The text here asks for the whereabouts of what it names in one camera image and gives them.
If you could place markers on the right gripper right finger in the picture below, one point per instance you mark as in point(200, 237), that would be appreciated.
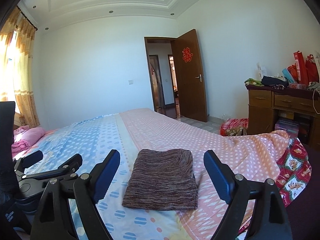
point(269, 218)

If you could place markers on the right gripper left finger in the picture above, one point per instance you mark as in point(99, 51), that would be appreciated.
point(53, 219)

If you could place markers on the brown knit sun-pattern sweater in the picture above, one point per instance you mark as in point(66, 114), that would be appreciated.
point(162, 181)

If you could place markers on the dark folded clothes on dresser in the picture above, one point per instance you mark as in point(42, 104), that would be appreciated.
point(274, 81)

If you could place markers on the folded pink blanket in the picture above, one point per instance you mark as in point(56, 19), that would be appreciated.
point(25, 137)

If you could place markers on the red cartoon quilt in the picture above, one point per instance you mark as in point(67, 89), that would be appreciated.
point(295, 171)

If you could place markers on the red patterned bundle on floor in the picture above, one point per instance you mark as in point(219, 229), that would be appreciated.
point(234, 127)

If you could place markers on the brown wooden dresser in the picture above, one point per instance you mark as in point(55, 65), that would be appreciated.
point(297, 109)

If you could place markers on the green item on dresser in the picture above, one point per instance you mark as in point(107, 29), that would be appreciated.
point(253, 82)

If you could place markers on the red gift bag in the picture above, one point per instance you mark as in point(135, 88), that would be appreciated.
point(301, 68)

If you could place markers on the yellow patterned curtain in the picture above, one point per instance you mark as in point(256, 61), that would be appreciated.
point(17, 43)

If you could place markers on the red double-happiness decoration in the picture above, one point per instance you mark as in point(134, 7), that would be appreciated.
point(187, 55)

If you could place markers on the brown wooden door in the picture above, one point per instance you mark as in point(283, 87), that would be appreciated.
point(191, 92)

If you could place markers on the silver door handle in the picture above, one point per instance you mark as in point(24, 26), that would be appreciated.
point(199, 78)

